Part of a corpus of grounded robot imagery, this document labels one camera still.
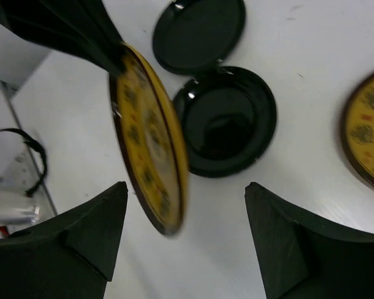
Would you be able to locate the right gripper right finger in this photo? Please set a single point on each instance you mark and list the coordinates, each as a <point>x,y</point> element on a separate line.
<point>303,255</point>

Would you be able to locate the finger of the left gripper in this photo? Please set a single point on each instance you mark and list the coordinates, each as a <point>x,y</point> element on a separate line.
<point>79,28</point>

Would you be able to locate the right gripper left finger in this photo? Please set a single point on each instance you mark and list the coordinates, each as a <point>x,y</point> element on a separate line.
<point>72,255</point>

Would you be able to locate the yellow patterned plate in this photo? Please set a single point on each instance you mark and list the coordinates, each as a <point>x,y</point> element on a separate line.
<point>356,129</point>
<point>151,141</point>

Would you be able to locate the black plate far left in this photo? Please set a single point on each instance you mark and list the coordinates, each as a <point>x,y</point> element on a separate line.
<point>193,36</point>

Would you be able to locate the black plate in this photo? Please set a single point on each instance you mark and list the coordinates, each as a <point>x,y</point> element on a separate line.
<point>228,117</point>
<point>193,36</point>

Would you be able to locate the black plate centre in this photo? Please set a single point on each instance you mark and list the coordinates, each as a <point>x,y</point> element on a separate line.
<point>228,117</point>

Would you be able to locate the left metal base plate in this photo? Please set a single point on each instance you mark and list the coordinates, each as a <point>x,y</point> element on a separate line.
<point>20,167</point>

